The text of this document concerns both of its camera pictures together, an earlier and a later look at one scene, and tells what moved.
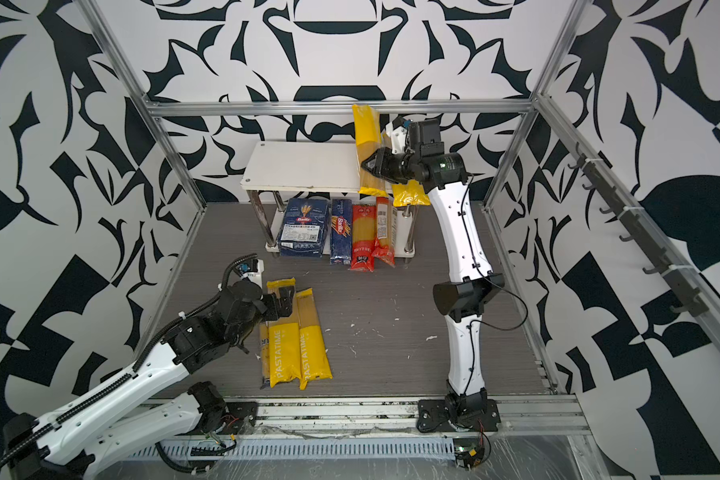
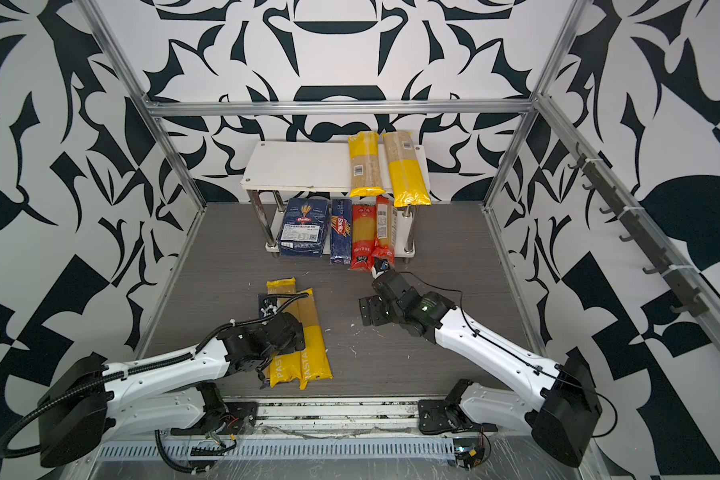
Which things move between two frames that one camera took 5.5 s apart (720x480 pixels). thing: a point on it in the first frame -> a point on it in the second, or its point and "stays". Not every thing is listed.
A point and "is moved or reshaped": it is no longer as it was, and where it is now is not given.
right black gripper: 383,166 -> 373,301
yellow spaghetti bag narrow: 369,137 is moved or reshaped
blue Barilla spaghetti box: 341,231 stays
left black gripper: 272,310 -> 295,346
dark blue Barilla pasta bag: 304,227 stays
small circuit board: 468,452 stays
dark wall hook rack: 681,278 stays
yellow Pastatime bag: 314,363 stays
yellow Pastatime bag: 283,347 stays
